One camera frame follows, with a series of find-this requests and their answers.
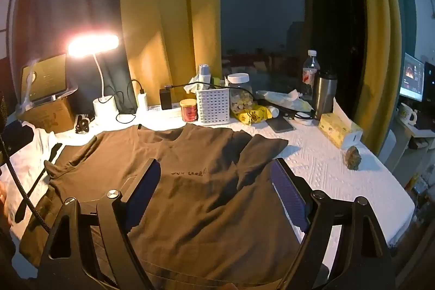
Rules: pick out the crumpled blue white cloth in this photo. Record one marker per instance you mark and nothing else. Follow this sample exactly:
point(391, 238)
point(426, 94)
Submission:
point(200, 81)

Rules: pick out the white mug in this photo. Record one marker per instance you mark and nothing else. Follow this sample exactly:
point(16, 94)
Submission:
point(406, 114)

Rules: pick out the red can with gold lid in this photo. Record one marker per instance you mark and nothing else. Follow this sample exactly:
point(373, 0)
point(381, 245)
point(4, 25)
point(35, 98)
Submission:
point(188, 111)

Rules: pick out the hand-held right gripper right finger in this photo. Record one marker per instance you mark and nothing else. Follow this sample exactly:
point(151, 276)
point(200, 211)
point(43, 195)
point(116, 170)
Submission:
point(289, 191)

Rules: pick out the glass jar with white lid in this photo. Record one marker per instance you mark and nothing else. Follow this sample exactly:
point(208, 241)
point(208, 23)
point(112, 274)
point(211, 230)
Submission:
point(239, 86)

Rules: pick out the white charger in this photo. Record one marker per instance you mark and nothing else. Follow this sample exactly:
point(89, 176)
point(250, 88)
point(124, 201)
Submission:
point(142, 101)

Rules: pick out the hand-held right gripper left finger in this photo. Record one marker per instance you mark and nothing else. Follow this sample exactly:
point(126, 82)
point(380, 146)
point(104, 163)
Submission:
point(146, 188)

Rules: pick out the black charger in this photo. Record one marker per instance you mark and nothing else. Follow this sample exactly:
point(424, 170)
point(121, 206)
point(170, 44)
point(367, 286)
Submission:
point(166, 99)

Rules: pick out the brown t-shirt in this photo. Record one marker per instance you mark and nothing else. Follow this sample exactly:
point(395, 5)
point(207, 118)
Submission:
point(204, 208)

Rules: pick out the dark computer screen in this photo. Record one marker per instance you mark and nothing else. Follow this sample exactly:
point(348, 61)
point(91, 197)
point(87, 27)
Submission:
point(430, 79)

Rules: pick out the brown rock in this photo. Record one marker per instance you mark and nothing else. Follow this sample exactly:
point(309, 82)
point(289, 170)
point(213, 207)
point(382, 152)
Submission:
point(353, 158)

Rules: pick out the computer monitor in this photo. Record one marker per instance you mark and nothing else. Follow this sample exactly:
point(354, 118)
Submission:
point(412, 77)

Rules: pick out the black phone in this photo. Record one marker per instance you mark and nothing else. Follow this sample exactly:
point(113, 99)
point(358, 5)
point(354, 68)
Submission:
point(279, 125)

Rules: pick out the white power strip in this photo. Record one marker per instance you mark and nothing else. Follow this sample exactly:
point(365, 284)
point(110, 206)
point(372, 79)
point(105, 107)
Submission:
point(163, 111)

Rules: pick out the yellow tissue box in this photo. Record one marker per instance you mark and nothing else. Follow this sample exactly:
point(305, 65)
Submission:
point(334, 132)

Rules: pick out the yellow curtain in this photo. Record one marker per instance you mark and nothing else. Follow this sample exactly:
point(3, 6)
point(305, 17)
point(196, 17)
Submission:
point(380, 38)
point(163, 21)

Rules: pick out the tablet computer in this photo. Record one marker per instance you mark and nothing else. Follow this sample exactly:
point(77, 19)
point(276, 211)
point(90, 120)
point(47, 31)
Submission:
point(47, 76)

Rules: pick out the white garment with black trim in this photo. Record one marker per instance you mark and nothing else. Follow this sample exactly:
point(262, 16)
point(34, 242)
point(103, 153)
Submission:
point(30, 167)

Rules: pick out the steel thermos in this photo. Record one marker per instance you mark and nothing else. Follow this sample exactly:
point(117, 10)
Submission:
point(324, 96)

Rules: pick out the white perforated basket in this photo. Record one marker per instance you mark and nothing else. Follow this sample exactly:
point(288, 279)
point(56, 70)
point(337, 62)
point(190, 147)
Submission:
point(214, 106)

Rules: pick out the white desk lamp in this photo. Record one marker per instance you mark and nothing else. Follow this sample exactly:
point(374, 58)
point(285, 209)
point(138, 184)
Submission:
point(106, 106)

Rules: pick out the yellow snack packet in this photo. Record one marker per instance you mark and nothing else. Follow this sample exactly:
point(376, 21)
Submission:
point(253, 116)

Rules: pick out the clear plastic wrap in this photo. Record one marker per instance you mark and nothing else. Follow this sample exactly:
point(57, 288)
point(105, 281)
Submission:
point(30, 79)

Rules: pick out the clear water bottle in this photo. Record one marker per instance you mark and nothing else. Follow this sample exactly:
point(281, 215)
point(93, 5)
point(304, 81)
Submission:
point(311, 69)

